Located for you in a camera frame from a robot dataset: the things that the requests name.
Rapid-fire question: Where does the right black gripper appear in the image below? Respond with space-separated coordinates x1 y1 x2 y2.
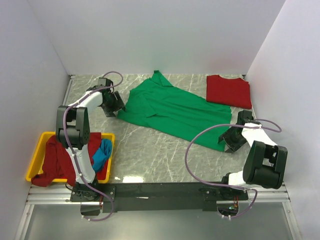
218 125 248 154

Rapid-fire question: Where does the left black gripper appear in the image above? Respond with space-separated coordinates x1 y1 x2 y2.
101 91 126 117

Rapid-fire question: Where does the green t shirt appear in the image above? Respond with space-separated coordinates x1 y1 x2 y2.
117 70 232 152

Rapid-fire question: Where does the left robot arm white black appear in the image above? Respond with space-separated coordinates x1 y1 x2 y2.
55 86 125 201

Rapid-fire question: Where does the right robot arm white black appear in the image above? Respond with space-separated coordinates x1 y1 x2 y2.
218 119 288 200

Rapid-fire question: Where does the folded red t shirt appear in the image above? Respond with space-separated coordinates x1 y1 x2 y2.
206 75 252 110

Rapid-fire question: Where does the blue t shirt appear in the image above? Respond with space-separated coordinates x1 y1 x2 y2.
92 138 113 173

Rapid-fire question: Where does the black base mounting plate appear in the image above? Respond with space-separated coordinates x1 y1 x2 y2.
70 182 248 213

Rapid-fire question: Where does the yellow plastic bin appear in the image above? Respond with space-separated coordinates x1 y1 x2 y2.
25 131 116 185

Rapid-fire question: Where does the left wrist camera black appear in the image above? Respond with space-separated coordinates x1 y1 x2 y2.
97 77 114 88

